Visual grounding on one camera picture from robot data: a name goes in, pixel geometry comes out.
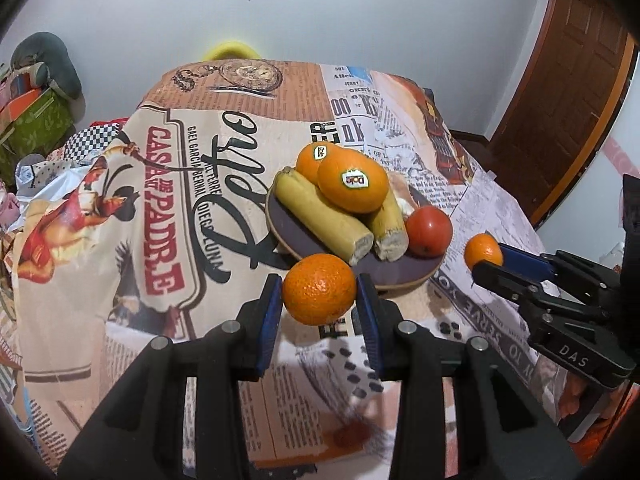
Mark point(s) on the white frosted wardrobe door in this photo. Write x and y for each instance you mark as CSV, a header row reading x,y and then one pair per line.
x,y
617,155

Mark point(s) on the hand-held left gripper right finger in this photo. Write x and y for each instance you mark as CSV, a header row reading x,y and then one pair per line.
x,y
367,320

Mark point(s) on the printed newspaper tablecloth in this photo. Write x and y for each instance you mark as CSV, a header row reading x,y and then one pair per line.
x,y
150,260

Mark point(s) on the black white checkered cloth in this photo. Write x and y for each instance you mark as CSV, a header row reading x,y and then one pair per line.
x,y
90,137

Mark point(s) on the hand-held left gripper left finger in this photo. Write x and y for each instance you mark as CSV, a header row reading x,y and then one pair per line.
x,y
270,320

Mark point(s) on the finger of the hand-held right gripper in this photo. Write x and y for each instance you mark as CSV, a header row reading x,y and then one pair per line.
x,y
500,280
522,262

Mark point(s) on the orange box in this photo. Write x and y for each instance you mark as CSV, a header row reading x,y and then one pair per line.
x,y
25,97

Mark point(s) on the dark round plate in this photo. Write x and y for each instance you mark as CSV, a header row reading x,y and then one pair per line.
x,y
400,272

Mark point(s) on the white patterned cloth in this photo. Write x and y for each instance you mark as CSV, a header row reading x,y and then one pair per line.
x,y
42,175

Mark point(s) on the small tangerine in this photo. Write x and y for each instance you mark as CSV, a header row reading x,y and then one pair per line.
x,y
317,287
481,250

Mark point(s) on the yellow banana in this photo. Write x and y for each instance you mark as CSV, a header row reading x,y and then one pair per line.
x,y
390,230
315,215

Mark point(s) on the yellow chair backrest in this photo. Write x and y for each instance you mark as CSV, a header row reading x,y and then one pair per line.
x,y
230,49

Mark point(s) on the patterned bed sheet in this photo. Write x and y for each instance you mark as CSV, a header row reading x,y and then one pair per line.
x,y
12,310

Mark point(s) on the red tomato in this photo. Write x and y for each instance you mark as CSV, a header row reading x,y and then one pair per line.
x,y
427,230

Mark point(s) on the large orange with sticker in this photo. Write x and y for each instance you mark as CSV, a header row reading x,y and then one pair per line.
x,y
350,180
310,160

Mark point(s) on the brown wooden door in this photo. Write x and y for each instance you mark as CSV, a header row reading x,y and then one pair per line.
x,y
565,85

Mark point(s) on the grey long pillow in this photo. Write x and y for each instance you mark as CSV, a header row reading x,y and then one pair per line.
x,y
50,55

